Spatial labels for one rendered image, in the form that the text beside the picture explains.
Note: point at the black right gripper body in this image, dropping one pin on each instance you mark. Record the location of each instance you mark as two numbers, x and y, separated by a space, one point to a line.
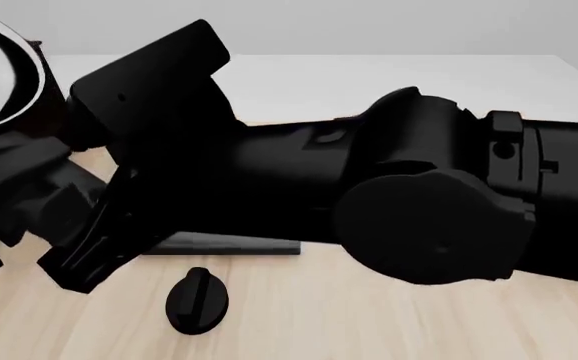
99 251

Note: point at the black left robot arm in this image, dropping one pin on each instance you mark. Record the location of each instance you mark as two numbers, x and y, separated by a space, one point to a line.
24 168

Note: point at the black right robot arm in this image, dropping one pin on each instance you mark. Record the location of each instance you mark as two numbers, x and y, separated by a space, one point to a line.
419 180

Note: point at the round black stove knob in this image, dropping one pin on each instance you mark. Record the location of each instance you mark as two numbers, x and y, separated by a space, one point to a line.
197 302

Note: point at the flat black stove plate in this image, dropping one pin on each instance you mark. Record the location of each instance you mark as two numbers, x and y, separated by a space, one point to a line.
229 245

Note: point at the black flat plate on stalk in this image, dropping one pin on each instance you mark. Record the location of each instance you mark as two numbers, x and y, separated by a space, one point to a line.
154 71

